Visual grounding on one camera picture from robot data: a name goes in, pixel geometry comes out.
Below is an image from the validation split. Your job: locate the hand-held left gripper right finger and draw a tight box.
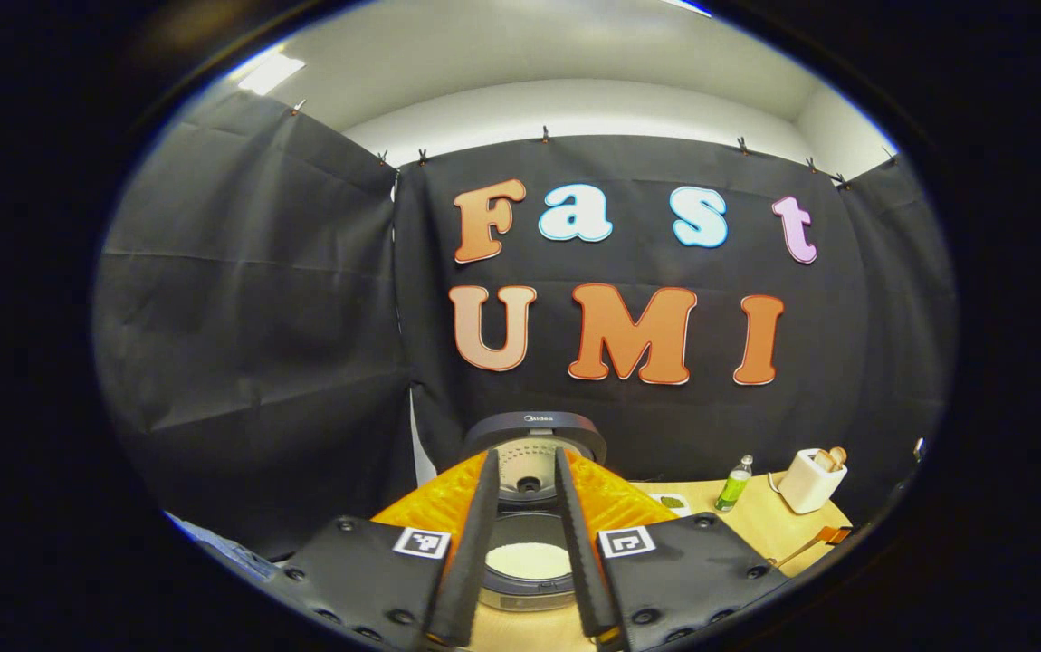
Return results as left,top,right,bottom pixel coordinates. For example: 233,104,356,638
553,446,791,652

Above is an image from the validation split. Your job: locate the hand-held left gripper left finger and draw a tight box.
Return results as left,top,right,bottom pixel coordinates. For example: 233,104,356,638
272,448,503,651

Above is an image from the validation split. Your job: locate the wooden spoon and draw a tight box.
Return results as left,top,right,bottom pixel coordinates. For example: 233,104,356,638
769,534,826,571

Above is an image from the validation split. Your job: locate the dark grey rice cooker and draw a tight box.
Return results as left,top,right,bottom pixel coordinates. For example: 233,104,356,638
460,410,608,614

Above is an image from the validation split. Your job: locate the white toaster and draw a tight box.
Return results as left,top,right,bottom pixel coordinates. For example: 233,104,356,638
777,448,847,515

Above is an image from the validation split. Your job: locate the green drink bottle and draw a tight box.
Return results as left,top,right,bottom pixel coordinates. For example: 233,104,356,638
714,455,755,514

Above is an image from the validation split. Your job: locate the black backdrop cloth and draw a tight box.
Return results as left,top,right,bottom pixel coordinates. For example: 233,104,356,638
93,89,958,562

